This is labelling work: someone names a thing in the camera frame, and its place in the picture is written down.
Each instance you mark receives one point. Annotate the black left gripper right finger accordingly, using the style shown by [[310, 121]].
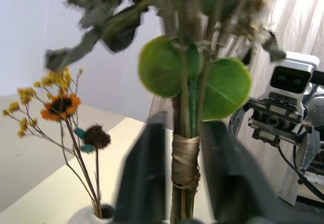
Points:
[[233, 183]]

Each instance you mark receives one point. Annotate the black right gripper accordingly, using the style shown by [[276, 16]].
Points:
[[274, 123]]

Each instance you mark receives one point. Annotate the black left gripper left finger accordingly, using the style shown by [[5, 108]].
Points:
[[144, 173]]

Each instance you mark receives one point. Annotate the green leaf bouquet with twine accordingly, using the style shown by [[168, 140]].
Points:
[[186, 158]]

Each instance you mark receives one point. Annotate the white vase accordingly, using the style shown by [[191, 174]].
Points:
[[82, 216]]

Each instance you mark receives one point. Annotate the dried sunflower bouquet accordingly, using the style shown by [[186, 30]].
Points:
[[60, 106]]

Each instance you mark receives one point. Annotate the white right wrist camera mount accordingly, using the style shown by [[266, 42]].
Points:
[[289, 78]]

